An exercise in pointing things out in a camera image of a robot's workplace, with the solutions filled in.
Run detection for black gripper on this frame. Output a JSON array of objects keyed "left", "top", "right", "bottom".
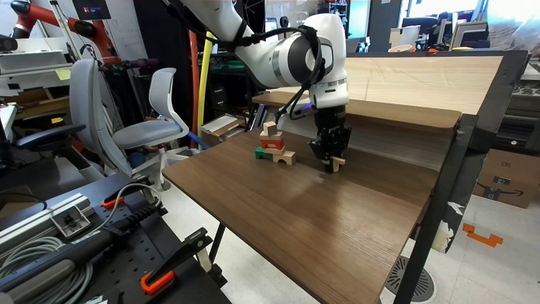
[{"left": 307, "top": 102, "right": 353, "bottom": 173}]

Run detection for natural wooden building block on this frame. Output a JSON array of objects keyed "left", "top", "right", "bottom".
[{"left": 329, "top": 155, "right": 348, "bottom": 173}]

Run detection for natural wooden arch block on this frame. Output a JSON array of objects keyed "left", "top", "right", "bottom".
[{"left": 272, "top": 148, "right": 297, "bottom": 167}]

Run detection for red building block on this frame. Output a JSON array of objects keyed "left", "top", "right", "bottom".
[{"left": 258, "top": 136, "right": 287, "bottom": 151}]

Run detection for natural wooden cube block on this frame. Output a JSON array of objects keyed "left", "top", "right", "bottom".
[{"left": 262, "top": 119, "right": 280, "bottom": 140}]

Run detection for dark wooden table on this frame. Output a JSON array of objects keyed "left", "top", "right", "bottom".
[{"left": 208, "top": 48, "right": 532, "bottom": 304}]

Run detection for stacked flat boxes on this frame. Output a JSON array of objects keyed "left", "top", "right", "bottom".
[{"left": 201, "top": 113, "right": 250, "bottom": 145}]

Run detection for light plywood backboard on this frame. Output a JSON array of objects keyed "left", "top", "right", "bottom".
[{"left": 343, "top": 53, "right": 505, "bottom": 116}]

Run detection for round floor drain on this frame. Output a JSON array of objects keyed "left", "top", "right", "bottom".
[{"left": 385, "top": 254, "right": 437, "bottom": 304}]

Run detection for yellow pole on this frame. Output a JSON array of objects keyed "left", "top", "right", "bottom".
[{"left": 196, "top": 30, "right": 220, "bottom": 136}]

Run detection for orange pole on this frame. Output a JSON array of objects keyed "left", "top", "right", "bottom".
[{"left": 188, "top": 28, "right": 203, "bottom": 133}]

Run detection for cardboard box with arrow print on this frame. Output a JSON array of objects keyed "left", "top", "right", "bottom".
[{"left": 471, "top": 146, "right": 540, "bottom": 209}]

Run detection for orange black bar clamp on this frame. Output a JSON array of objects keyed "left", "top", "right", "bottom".
[
  {"left": 140, "top": 226, "right": 215, "bottom": 297},
  {"left": 100, "top": 192, "right": 129, "bottom": 211}
]

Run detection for black pegboard cart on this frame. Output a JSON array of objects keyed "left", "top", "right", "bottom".
[{"left": 0, "top": 170, "right": 233, "bottom": 304}]

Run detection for grey armrest office chair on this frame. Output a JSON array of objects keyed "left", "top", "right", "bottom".
[{"left": 15, "top": 57, "right": 137, "bottom": 182}]

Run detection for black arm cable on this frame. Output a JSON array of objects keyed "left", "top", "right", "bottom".
[{"left": 233, "top": 21, "right": 328, "bottom": 123}]

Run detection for thin grey cable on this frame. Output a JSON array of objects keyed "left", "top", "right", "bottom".
[{"left": 95, "top": 182, "right": 166, "bottom": 233}]

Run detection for black ribbed cable connector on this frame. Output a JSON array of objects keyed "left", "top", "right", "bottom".
[{"left": 66, "top": 202, "right": 169, "bottom": 254}]

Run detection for aluminium extrusion rail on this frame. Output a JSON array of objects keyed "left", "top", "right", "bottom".
[{"left": 0, "top": 190, "right": 98, "bottom": 249}]

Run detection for grey cable bundle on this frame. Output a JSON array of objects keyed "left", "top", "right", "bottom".
[{"left": 0, "top": 234, "right": 95, "bottom": 304}]

